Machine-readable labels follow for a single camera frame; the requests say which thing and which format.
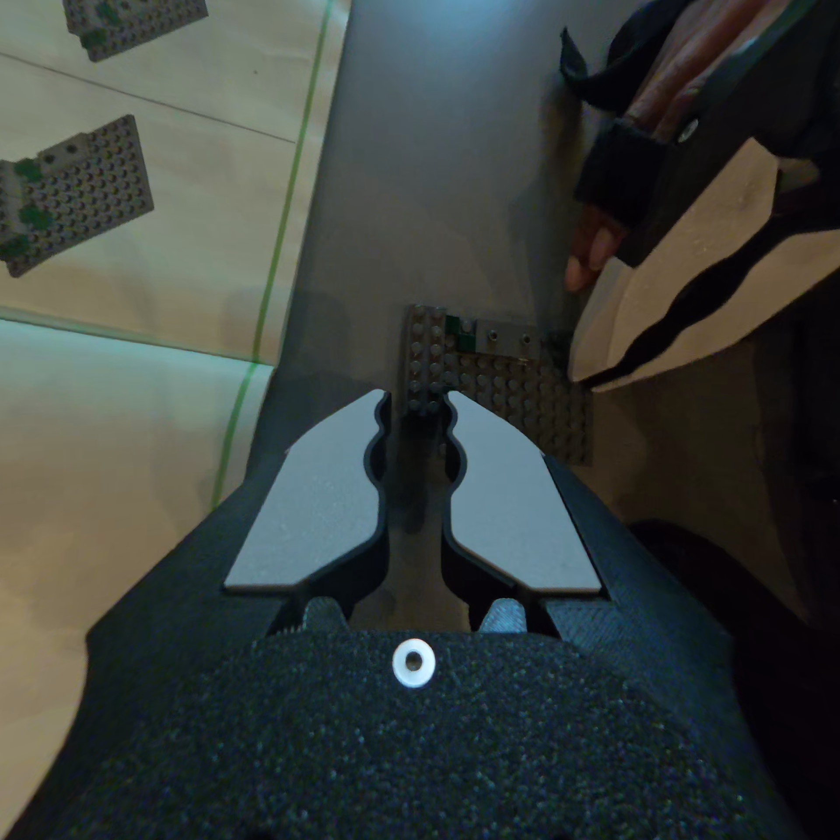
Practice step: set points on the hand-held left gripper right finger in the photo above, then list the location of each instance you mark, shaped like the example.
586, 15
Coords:
518, 518

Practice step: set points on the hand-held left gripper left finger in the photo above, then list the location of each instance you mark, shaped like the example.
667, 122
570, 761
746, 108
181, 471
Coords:
308, 512

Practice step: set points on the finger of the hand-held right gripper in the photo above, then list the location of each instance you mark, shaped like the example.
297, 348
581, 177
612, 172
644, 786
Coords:
689, 236
754, 308

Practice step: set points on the dark grey studded brick plate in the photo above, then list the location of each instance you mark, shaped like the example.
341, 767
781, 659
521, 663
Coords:
544, 413

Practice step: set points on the grey desk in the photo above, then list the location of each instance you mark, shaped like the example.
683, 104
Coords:
426, 164

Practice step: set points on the person's right hand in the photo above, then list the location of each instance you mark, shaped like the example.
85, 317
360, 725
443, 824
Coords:
689, 59

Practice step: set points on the open instruction booklet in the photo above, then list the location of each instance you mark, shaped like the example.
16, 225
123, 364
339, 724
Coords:
164, 407

